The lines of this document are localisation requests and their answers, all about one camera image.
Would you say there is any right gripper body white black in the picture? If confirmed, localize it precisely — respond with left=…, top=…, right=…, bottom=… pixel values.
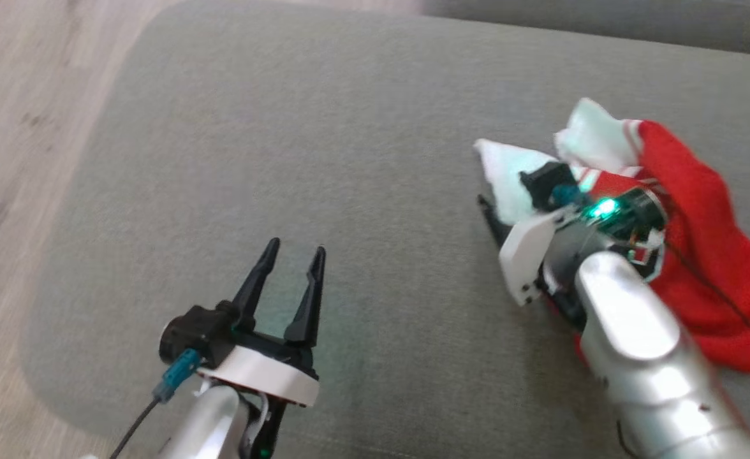
left=498, top=187, right=668, bottom=327

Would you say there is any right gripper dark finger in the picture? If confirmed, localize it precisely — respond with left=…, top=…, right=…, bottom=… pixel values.
left=476, top=194, right=511, bottom=251

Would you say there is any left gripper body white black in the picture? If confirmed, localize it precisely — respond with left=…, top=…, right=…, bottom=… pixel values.
left=196, top=305, right=321, bottom=459

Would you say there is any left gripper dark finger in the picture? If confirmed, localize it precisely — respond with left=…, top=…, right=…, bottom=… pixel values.
left=231, top=237, right=282, bottom=321
left=283, top=245, right=327, bottom=349

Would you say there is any red white basketball jersey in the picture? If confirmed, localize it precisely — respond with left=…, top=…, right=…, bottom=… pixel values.
left=474, top=97, right=750, bottom=375

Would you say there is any grey fabric sofa seat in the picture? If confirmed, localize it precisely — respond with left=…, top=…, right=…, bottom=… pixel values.
left=21, top=0, right=750, bottom=459

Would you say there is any grey sofa cushion with seam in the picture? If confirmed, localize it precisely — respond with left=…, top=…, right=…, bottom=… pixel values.
left=422, top=0, right=750, bottom=59

